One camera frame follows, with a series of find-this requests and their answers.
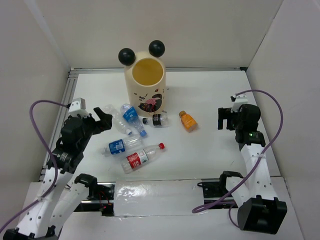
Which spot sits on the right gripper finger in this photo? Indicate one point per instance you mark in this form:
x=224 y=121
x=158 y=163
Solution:
x=223 y=114
x=230 y=123

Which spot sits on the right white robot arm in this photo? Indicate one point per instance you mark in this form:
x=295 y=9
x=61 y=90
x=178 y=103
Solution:
x=259 y=207

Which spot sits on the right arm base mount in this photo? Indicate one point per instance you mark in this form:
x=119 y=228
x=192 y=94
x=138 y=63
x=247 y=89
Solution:
x=212 y=191

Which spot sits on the clear bottle white cap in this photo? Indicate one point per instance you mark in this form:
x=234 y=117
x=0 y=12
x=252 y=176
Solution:
x=117 y=120

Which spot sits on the black label small bottle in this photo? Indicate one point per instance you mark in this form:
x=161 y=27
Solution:
x=160 y=120

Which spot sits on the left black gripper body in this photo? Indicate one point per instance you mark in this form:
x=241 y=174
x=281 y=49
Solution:
x=90 y=125

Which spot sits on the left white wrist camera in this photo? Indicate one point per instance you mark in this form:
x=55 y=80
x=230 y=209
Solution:
x=77 y=108

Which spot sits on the light-blue label bottle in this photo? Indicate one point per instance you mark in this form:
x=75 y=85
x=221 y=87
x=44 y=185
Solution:
x=130 y=114

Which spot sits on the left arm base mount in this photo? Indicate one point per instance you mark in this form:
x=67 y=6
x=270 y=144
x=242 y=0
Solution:
x=100 y=201

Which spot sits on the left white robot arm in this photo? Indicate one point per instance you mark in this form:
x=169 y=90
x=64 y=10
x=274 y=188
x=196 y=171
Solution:
x=45 y=217

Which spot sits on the dark-blue label bottle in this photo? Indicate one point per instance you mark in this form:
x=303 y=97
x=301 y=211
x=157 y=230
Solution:
x=122 y=145

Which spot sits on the cream panda-ear bin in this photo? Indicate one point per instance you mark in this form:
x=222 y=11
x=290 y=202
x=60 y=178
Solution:
x=145 y=78

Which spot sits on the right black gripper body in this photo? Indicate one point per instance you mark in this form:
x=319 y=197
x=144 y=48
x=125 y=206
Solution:
x=239 y=123

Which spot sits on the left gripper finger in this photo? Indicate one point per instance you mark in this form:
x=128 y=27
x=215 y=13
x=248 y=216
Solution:
x=101 y=114
x=105 y=122

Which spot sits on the orange juice bottle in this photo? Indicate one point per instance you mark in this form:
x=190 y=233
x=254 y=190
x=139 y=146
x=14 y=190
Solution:
x=188 y=121

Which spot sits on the red label red-cap bottle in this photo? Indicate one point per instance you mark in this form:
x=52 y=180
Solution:
x=142 y=157

